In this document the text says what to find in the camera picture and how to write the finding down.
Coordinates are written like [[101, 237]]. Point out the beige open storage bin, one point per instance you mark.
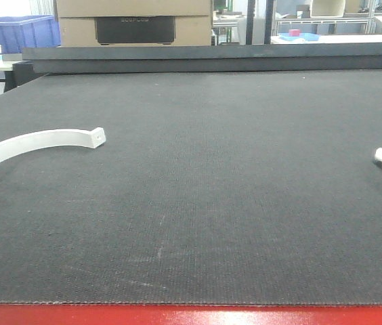
[[327, 8]]

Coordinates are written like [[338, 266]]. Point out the dark grey table mat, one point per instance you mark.
[[226, 189]]

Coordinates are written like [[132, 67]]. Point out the blue tray with red block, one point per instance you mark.
[[295, 35]]

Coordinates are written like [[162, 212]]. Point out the brown cardboard box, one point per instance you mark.
[[134, 23]]

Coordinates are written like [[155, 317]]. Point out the blue plastic crate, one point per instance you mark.
[[17, 33]]

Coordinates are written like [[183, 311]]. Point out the black foam board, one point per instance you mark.
[[226, 58]]

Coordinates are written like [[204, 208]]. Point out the white half-ring pipe clamp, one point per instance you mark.
[[29, 142]]

